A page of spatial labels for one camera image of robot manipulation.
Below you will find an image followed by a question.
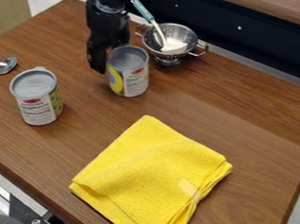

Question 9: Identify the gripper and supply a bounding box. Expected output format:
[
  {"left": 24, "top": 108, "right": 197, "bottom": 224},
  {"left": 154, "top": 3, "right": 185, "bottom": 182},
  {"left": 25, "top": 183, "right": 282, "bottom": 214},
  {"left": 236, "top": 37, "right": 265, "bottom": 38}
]
[{"left": 78, "top": 0, "right": 135, "bottom": 78}]

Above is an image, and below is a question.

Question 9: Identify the can with yellow blue label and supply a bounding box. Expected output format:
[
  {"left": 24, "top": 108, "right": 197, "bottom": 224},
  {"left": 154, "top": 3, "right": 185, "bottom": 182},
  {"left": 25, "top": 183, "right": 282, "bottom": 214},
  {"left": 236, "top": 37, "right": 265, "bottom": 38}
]
[{"left": 102, "top": 42, "right": 154, "bottom": 100}]

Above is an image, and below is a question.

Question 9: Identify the can with green dotted label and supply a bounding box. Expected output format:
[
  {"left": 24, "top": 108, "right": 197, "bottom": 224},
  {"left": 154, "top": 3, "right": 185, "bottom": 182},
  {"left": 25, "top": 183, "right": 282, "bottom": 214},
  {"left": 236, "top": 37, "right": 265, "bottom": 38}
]
[{"left": 5, "top": 64, "right": 69, "bottom": 129}]

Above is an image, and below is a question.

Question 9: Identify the yellow cloth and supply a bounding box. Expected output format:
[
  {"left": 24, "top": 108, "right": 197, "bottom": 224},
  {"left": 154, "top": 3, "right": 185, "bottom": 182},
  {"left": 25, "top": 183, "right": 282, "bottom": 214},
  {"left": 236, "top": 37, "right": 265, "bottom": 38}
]
[{"left": 64, "top": 108, "right": 239, "bottom": 224}]

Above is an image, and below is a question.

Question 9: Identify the silver strainer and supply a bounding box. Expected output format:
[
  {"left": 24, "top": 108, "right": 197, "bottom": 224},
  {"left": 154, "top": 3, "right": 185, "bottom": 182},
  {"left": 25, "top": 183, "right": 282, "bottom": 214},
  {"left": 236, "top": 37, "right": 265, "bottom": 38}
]
[{"left": 132, "top": 19, "right": 211, "bottom": 70}]

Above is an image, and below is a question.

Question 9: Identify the white spatula with teal handle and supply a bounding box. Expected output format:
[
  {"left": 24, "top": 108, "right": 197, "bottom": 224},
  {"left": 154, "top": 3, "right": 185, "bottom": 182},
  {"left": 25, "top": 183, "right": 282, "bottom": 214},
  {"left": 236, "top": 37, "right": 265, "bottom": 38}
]
[{"left": 125, "top": 0, "right": 194, "bottom": 55}]

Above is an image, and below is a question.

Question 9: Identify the silver spoon with red handle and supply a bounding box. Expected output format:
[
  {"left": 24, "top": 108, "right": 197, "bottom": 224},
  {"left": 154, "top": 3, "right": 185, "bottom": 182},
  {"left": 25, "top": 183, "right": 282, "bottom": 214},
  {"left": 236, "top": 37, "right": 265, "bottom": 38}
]
[{"left": 0, "top": 55, "right": 20, "bottom": 82}]

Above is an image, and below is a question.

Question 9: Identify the wooden desk with black frame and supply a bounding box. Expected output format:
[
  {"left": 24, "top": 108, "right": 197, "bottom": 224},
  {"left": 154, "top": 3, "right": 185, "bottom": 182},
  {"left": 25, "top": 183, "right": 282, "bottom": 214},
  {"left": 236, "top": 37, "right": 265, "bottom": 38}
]
[{"left": 115, "top": 0, "right": 300, "bottom": 91}]

